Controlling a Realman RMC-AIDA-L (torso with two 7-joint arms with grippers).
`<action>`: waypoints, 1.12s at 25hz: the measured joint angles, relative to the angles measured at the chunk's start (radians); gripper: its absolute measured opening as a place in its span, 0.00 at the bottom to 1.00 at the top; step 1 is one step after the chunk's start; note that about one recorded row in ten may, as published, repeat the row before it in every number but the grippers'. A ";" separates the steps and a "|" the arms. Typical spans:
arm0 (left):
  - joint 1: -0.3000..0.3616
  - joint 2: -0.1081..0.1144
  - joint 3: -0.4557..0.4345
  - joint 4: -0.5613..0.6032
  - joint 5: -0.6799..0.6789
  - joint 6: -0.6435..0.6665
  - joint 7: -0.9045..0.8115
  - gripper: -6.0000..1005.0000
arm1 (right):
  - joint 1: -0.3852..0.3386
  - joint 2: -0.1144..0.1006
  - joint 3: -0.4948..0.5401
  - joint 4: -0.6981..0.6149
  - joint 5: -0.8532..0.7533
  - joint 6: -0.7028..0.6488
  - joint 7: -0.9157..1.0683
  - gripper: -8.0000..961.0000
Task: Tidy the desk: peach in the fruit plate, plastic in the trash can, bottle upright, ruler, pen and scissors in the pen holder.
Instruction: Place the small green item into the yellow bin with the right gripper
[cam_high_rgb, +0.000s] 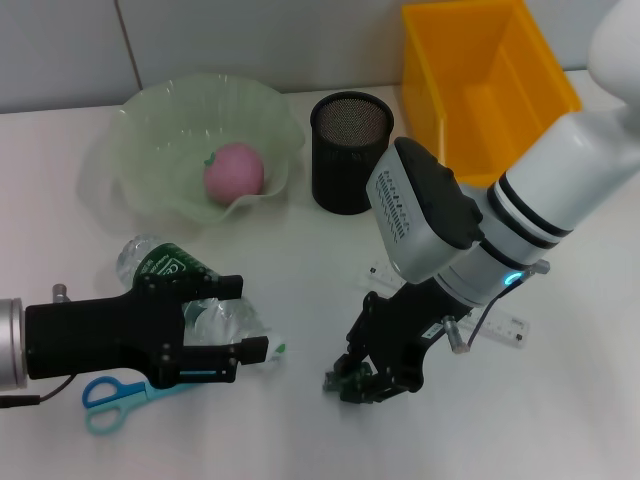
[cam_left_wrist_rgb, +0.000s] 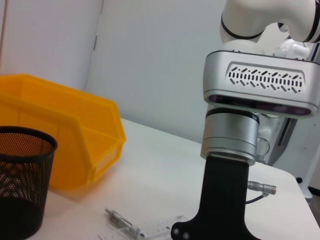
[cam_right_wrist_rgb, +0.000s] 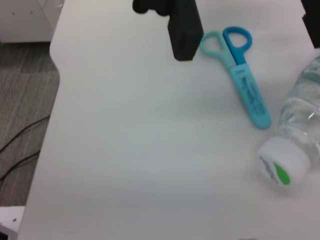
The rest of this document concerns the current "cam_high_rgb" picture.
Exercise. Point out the transparent plastic ruler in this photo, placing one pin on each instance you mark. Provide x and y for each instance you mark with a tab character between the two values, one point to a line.
505	327

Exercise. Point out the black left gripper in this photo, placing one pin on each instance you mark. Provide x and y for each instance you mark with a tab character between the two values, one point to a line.
100	335

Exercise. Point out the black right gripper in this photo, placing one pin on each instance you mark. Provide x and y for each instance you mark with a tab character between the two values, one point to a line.
405	325

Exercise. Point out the clear green-label water bottle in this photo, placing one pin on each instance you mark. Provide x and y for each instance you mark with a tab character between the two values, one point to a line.
155	257

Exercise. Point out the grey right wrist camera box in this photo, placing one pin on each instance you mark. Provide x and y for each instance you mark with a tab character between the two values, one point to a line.
425	225

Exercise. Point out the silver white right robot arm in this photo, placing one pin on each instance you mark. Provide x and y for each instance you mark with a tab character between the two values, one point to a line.
565	165

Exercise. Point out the translucent green fruit plate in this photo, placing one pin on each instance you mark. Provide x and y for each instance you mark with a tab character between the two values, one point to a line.
175	125

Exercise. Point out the green plastic wrapper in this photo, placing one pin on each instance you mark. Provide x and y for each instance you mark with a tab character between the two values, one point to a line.
350	381

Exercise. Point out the pink toy peach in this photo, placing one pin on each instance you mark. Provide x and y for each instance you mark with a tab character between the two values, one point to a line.
235	172

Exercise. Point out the black mesh pen holder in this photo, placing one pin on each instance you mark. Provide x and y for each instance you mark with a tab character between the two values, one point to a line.
345	165

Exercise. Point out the yellow plastic bin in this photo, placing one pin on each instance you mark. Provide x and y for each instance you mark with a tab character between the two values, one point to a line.
475	75

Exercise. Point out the blue teal scissors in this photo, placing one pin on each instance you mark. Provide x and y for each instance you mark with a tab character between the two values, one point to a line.
102	420

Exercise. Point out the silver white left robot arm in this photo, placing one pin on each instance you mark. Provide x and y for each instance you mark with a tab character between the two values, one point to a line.
11	345

